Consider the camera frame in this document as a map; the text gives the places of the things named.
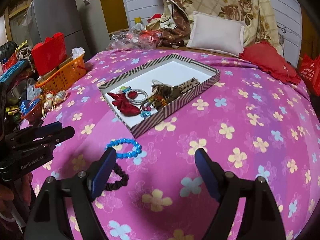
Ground pink floral bedspread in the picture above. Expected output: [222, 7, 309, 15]
[32, 50, 319, 239]

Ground red gift bag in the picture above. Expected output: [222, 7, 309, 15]
[31, 33, 67, 76]

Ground black elastic with pink charm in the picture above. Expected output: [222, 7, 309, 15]
[139, 100, 152, 112]

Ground red satin bow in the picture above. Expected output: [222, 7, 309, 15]
[107, 92, 140, 117]

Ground white tissue paper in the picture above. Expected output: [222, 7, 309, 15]
[72, 47, 85, 59]

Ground clear plastic bag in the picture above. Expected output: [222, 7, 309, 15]
[107, 23, 162, 50]

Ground foil wrapped egg ornaments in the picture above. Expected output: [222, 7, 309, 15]
[42, 90, 67, 111]

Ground grey refrigerator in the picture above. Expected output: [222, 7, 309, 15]
[28, 0, 110, 61]

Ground blue bead bracelet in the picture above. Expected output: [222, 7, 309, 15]
[105, 138, 143, 159]

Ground silver white hair tie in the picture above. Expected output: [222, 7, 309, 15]
[125, 88, 149, 105]

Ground striped shallow cardboard box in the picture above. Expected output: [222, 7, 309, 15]
[99, 54, 220, 138]

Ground orange bead bracelet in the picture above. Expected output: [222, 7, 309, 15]
[147, 94, 168, 110]

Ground orange plastic basket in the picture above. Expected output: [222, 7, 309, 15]
[35, 54, 87, 93]

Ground beige floral quilt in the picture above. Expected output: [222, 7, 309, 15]
[158, 0, 282, 54]

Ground santa plush toy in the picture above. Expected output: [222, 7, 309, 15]
[145, 14, 162, 30]

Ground leopard print bow scrunchie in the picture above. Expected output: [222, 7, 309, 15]
[148, 77, 200, 109]

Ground grey white pillow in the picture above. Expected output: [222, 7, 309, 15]
[187, 11, 245, 57]

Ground red shopping bag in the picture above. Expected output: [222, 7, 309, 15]
[298, 54, 320, 96]

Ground red cushion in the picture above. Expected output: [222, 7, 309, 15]
[239, 41, 301, 85]

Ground black scrunchie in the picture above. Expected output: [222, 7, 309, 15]
[103, 163, 130, 192]

